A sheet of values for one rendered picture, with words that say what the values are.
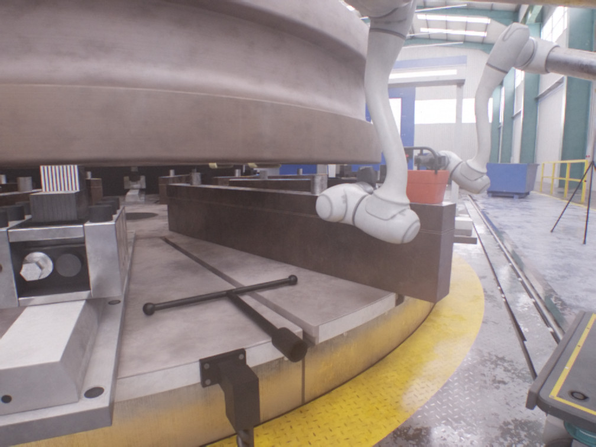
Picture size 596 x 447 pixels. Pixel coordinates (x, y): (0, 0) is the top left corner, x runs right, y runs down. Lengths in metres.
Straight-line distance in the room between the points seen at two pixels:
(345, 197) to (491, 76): 0.94
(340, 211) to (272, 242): 0.98
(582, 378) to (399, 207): 0.62
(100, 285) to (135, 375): 0.27
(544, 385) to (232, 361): 0.79
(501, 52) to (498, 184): 9.39
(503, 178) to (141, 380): 10.51
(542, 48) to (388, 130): 0.97
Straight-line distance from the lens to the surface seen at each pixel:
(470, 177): 1.73
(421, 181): 1.37
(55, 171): 1.28
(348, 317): 1.28
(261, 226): 1.96
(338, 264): 1.61
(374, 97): 0.98
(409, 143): 6.67
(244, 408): 0.92
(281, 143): 1.64
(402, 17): 0.99
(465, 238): 2.55
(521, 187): 10.85
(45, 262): 1.17
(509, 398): 1.54
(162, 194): 5.01
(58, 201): 1.17
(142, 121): 1.42
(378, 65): 0.99
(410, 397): 1.42
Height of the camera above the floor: 0.82
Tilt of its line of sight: 9 degrees down
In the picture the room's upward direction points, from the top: straight up
